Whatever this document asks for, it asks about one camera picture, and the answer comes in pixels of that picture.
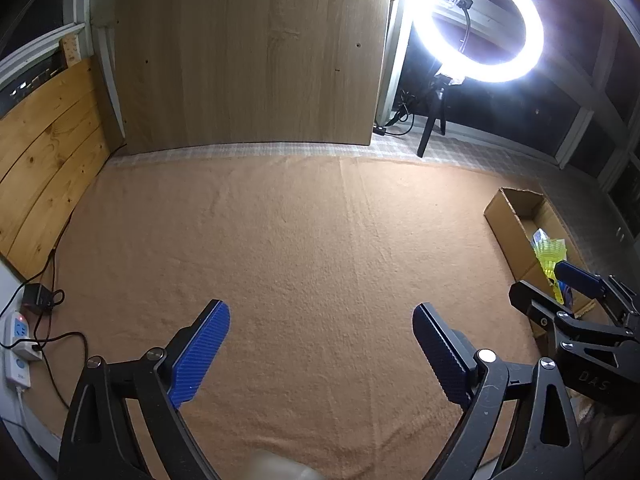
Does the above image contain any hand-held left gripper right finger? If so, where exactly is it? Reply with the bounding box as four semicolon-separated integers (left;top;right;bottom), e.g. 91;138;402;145
411;302;586;480

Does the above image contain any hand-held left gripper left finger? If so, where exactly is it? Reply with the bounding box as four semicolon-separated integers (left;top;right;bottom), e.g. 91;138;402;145
57;299;232;480

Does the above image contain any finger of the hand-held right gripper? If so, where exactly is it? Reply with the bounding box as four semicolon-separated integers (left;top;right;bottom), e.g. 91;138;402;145
555;260;640;312
508;280;640;352

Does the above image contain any yellow shuttlecock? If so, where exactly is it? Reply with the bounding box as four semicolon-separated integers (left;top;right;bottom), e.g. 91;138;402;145
532;240;568;281

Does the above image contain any cardboard box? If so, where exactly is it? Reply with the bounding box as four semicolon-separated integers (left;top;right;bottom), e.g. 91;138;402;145
483;187;596;341

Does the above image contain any blurred pale object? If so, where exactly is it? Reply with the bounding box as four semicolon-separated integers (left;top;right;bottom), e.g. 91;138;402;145
247;450;326;480

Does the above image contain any black power adapter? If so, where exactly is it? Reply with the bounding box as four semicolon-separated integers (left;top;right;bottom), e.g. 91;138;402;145
21;284;57;313

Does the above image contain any white power strip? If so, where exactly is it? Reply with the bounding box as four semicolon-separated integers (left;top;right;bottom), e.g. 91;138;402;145
0;310;43;391

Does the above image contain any black tripod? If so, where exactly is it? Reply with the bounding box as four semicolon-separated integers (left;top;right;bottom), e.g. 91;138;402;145
416;72;448;157

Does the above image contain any pine plank panel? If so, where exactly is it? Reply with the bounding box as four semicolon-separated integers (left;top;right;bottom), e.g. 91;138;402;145
0;55;112;278

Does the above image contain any large light wooden board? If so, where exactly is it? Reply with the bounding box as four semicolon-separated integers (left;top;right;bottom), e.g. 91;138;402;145
114;0;392;156

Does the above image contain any small wooden block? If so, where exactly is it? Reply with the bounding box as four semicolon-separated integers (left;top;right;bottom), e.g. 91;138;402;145
60;35;83;68

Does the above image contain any black cable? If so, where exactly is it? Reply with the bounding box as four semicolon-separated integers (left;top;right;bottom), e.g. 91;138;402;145
10;287;91;411

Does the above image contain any white door frame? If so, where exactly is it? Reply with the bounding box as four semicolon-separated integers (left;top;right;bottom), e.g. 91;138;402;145
375;0;416;128

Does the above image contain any ring light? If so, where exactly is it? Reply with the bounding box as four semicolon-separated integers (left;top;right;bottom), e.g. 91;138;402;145
411;0;545;85

